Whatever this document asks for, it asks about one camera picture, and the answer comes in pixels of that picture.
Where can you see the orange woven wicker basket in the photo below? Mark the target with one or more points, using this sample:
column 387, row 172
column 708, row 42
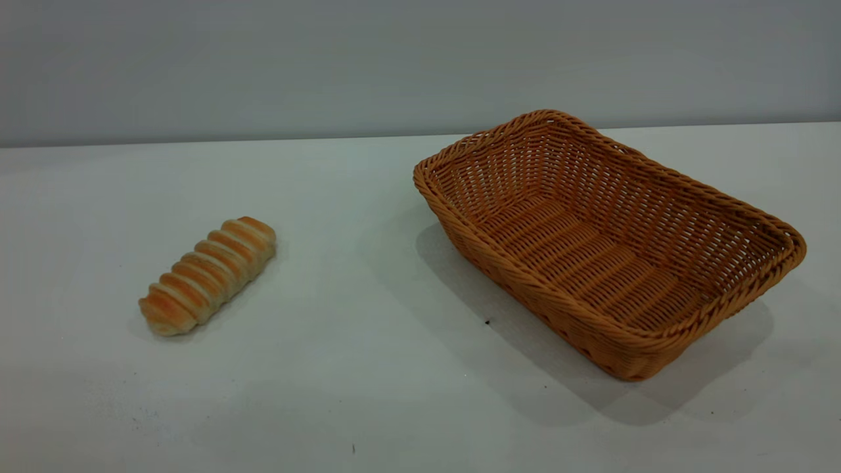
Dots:
column 571, row 249

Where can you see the ridged golden bread loaf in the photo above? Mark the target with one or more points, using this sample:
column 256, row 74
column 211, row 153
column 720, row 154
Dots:
column 207, row 276

